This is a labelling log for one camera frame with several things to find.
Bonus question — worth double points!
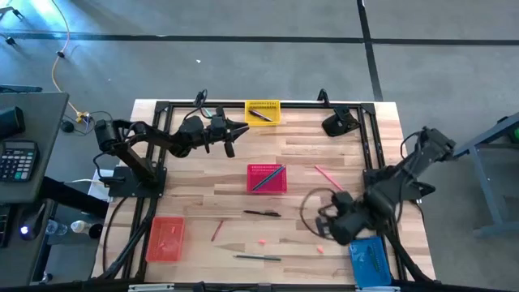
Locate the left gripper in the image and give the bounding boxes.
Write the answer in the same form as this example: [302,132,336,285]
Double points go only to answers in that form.
[204,105,251,159]

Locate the green crayon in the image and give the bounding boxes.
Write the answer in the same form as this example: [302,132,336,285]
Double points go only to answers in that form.
[367,246,382,273]

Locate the blue pencil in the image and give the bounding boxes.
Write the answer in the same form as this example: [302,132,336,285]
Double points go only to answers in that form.
[251,165,287,192]

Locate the dark green pencil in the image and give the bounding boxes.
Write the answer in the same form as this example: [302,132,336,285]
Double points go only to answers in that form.
[233,253,282,262]

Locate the yellow plastic bin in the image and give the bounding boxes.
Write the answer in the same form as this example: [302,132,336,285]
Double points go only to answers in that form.
[244,99,282,127]

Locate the red plastic bin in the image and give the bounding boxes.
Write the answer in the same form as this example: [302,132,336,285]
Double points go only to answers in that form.
[246,163,289,195]

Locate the blue plastic bin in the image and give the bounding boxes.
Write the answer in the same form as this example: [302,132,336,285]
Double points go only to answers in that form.
[348,236,393,289]

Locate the red crayon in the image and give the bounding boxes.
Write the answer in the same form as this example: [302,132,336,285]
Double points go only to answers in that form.
[210,219,225,243]

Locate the orange plastic bin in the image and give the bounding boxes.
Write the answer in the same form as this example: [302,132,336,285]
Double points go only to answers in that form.
[144,216,187,264]

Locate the white power adapter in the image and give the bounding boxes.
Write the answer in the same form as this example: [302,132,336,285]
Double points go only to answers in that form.
[88,168,115,203]

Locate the grey metal stand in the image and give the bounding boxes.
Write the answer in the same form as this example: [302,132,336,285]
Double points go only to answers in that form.
[453,112,519,239]

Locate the black round cap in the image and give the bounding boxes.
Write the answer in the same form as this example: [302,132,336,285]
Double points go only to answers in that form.
[88,222,105,240]

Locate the white bottle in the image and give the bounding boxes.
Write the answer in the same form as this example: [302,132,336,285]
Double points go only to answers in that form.
[70,219,93,234]

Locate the grey desk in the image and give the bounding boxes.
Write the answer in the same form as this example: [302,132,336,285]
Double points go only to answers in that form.
[0,91,71,204]

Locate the clear water bottle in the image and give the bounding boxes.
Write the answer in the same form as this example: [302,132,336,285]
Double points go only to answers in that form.
[45,218,69,237]

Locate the black mouse with light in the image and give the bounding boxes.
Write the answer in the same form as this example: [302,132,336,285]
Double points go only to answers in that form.
[19,201,46,241]

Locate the black calculator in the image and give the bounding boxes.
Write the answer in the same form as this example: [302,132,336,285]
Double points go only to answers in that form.
[0,139,41,183]

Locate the black box device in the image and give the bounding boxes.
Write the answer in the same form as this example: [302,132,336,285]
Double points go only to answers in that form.
[0,105,26,140]

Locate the dark low desk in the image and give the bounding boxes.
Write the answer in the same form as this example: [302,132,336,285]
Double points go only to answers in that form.
[0,198,56,292]

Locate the black cable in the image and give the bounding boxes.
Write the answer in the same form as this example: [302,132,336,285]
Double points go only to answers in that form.
[184,89,208,122]
[298,186,340,237]

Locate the black table frame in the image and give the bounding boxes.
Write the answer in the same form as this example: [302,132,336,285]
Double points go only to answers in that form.
[92,88,437,285]

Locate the yellow floor cable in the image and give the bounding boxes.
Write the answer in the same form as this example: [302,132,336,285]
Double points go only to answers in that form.
[50,0,92,125]

